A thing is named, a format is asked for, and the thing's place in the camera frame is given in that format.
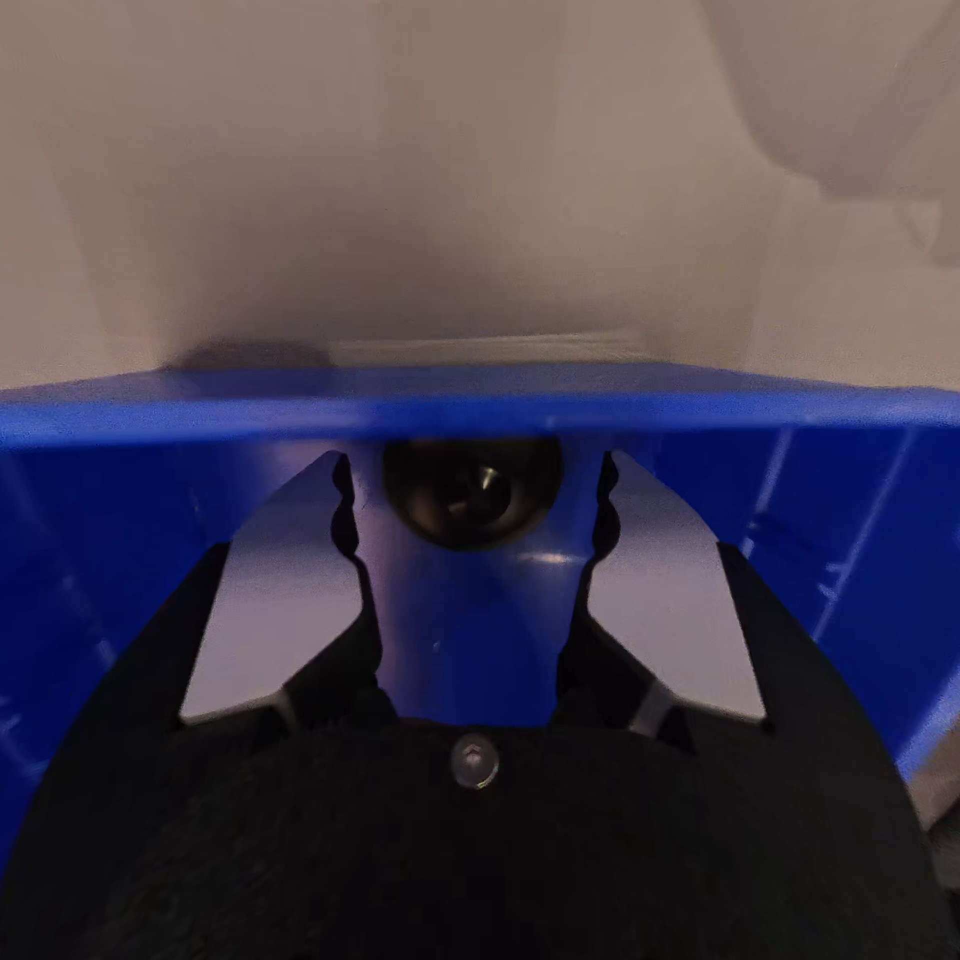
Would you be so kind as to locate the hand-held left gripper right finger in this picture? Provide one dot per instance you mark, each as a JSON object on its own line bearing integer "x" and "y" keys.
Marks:
{"x": 667, "y": 607}

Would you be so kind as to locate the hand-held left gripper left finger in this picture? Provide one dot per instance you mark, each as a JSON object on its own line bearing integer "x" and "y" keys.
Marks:
{"x": 277, "y": 600}

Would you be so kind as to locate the blue plastic bin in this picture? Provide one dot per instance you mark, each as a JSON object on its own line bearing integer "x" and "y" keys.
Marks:
{"x": 465, "y": 622}

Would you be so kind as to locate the black bottle lid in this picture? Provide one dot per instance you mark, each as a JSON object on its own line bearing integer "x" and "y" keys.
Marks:
{"x": 472, "y": 487}

